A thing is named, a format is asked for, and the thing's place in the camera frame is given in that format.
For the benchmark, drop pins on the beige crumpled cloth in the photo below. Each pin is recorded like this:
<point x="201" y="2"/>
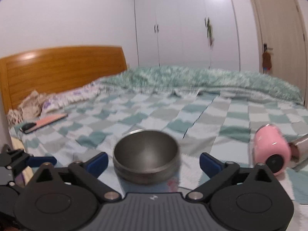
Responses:
<point x="29" y="108"/>

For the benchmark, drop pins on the brown plush toy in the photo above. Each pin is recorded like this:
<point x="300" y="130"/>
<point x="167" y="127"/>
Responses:
<point x="266" y="62"/>

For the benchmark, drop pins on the blue cartoon cup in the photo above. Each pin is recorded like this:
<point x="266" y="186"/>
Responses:
<point x="147" y="161"/>

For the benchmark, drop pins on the wooden door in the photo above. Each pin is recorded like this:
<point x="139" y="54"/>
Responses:
<point x="280" y="25"/>

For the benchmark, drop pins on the green floral quilt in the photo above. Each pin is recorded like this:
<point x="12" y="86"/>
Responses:
<point x="181" y="81"/>

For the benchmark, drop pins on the pink cup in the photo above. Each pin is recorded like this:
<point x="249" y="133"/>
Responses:
<point x="271" y="148"/>

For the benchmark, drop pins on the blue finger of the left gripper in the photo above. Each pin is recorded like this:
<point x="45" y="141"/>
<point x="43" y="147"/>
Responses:
<point x="38" y="161"/>

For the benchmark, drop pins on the green hanging ornament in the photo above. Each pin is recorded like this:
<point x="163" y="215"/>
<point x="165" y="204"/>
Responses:
<point x="209" y="28"/>

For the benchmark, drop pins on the checkered green bed sheet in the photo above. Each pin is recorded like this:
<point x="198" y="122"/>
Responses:
<point x="222" y="125"/>

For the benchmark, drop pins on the floral pillow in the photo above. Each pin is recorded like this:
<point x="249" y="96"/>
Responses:
<point x="63" y="99"/>

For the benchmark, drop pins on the pink phone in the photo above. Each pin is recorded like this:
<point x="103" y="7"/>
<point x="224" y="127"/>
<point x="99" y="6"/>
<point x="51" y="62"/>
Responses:
<point x="46" y="121"/>

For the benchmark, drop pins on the wooden headboard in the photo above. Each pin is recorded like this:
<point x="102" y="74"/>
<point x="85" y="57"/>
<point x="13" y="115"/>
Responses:
<point x="56" y="70"/>

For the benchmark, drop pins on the black door handle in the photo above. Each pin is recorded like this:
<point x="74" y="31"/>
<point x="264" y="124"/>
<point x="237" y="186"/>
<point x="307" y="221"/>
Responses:
<point x="266" y="48"/>

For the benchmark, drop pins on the black small object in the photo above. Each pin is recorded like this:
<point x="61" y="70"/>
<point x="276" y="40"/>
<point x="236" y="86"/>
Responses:
<point x="28" y="126"/>

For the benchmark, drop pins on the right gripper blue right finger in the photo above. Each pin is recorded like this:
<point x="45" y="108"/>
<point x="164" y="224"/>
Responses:
<point x="216" y="169"/>

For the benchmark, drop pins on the stainless steel cup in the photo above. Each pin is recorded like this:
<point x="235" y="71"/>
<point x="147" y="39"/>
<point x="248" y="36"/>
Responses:
<point x="298" y="151"/>

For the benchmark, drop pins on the white wardrobe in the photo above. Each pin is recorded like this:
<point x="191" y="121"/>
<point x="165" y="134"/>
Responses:
<point x="173" y="32"/>

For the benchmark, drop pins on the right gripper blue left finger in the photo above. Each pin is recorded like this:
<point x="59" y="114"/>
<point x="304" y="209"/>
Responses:
<point x="91" y="168"/>

